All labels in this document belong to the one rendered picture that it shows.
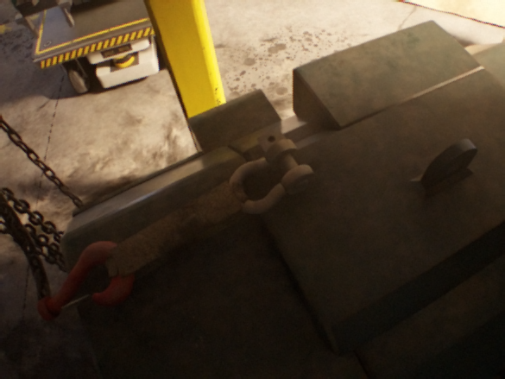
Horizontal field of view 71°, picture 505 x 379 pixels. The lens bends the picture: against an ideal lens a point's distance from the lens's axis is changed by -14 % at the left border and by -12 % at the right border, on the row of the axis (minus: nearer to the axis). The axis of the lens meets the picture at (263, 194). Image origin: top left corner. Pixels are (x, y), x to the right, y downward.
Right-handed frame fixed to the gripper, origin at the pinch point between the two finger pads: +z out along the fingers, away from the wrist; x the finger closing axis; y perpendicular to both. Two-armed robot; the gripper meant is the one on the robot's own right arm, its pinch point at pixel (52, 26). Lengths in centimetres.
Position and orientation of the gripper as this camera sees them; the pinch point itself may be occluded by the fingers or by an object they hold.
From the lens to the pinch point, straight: 149.5
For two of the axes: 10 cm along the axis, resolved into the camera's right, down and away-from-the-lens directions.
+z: 0.7, 4.6, 8.9
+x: -9.7, 2.4, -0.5
